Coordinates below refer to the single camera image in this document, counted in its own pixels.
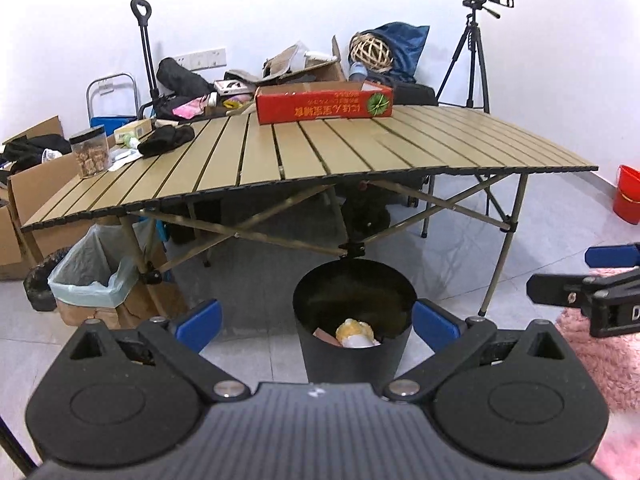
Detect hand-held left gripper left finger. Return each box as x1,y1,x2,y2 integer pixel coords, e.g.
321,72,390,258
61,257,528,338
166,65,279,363
67,299,251,403

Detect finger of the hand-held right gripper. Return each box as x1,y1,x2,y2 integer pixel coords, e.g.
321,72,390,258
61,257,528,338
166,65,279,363
584,242,640,268
526,269,640,311

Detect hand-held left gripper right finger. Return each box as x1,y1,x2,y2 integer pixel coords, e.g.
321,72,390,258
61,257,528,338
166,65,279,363
382,299,573,403

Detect yellow white plush sheep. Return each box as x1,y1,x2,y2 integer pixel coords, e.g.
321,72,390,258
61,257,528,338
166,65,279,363
335,319,381,350

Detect black round bin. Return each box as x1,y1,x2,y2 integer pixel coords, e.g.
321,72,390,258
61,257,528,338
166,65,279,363
292,260,417,383

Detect pink fluffy rug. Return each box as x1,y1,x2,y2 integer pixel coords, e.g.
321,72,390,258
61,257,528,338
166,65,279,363
552,267,640,476

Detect red plastic bucket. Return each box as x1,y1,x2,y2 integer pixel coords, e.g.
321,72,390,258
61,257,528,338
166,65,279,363
612,165,640,225

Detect black cart wheel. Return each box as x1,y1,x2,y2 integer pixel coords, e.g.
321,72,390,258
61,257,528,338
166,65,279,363
342,200,392,243

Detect pale green bin liner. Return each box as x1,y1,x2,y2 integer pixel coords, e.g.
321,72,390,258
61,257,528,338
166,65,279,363
47,222,153,309

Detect white paper slip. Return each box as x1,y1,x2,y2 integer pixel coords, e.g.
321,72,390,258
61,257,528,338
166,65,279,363
105,152,141,173

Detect black cloth gloves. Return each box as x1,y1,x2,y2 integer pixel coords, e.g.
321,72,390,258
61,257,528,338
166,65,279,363
137,125,196,157

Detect clear jar with black lid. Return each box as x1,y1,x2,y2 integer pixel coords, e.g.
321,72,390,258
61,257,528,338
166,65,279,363
69,126,111,179

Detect tan slatted folding table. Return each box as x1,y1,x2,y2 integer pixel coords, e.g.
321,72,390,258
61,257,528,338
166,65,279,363
20,105,599,318

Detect cream yellow carton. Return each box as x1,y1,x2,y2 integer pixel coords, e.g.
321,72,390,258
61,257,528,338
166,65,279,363
114,119,153,143

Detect pink packet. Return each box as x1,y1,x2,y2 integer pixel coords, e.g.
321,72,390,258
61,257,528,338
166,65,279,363
172,100,207,121

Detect blue box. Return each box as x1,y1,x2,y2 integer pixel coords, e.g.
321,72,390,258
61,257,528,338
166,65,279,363
90,116,138,137

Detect black suitcase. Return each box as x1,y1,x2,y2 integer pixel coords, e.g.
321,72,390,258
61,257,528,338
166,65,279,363
367,72,438,107

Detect black clothes pile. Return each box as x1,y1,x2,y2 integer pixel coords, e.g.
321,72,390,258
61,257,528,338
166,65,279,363
0,135,73,173

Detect black fabric bag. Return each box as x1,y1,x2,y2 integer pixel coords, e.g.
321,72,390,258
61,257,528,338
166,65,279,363
156,57,213,98

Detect red cardboard box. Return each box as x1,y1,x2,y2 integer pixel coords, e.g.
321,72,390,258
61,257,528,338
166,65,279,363
255,81,394,125

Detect black tripod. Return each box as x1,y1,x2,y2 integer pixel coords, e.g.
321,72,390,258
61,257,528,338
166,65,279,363
435,7,492,113

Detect beige grey cloth bag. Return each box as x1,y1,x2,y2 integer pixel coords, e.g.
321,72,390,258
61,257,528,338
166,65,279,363
225,45,301,83

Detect open brown cardboard box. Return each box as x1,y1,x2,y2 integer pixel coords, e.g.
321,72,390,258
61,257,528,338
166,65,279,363
260,35,348,86

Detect dark blue velvet bag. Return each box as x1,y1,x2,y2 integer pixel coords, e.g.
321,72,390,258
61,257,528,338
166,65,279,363
360,21,431,85

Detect woven wicker ball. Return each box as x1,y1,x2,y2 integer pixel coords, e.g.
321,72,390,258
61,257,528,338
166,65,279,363
349,31,393,72

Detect silver folding metal frame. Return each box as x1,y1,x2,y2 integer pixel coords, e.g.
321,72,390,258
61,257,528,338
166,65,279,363
86,73,141,126

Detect white wall sockets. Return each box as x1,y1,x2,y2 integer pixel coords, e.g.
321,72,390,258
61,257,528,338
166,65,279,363
172,48,227,70

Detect black trolley handle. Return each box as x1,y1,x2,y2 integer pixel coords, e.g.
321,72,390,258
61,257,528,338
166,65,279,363
130,0,161,106

